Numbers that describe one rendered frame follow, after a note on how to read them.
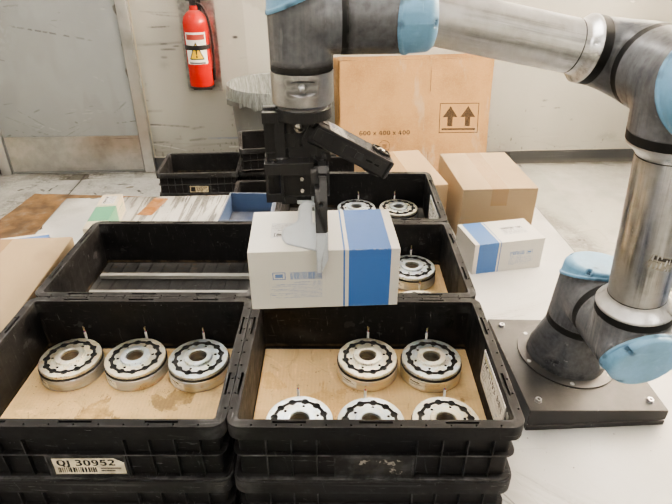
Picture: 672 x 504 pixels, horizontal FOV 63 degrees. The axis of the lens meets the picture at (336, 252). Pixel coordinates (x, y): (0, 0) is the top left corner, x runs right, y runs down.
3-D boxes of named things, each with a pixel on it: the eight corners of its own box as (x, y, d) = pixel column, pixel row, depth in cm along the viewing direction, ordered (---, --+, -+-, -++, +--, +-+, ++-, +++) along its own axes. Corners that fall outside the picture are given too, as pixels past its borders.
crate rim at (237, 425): (476, 308, 99) (478, 297, 98) (525, 440, 73) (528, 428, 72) (255, 307, 99) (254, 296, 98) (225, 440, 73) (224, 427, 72)
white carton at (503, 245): (471, 274, 147) (475, 245, 143) (454, 252, 158) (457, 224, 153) (539, 266, 151) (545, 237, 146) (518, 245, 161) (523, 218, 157)
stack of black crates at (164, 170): (248, 209, 311) (243, 151, 294) (244, 234, 285) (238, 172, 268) (177, 210, 309) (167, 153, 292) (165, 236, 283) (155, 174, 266)
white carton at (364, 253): (385, 260, 87) (388, 208, 82) (397, 304, 76) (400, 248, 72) (258, 264, 86) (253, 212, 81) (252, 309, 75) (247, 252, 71)
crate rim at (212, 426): (255, 307, 99) (254, 296, 98) (225, 440, 73) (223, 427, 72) (34, 307, 99) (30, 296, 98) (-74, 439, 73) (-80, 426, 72)
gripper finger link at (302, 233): (283, 274, 72) (281, 204, 72) (328, 272, 72) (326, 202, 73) (282, 273, 68) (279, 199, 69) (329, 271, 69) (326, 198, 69)
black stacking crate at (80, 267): (273, 266, 130) (271, 223, 124) (258, 348, 104) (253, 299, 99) (106, 266, 130) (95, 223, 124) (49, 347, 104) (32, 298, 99)
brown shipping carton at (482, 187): (529, 236, 166) (538, 187, 158) (457, 239, 165) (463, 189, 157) (497, 195, 192) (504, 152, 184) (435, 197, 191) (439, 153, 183)
